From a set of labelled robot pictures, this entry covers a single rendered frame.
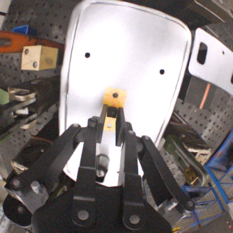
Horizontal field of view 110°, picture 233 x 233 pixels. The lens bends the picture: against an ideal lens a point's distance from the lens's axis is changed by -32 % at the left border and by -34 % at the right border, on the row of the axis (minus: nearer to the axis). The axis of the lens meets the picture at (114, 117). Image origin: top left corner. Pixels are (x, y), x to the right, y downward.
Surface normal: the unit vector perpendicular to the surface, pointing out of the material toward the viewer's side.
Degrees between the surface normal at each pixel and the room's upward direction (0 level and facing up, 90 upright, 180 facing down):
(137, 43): 0
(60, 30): 0
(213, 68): 0
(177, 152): 78
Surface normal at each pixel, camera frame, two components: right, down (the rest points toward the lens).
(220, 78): -0.01, 0.42
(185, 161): -0.96, -0.09
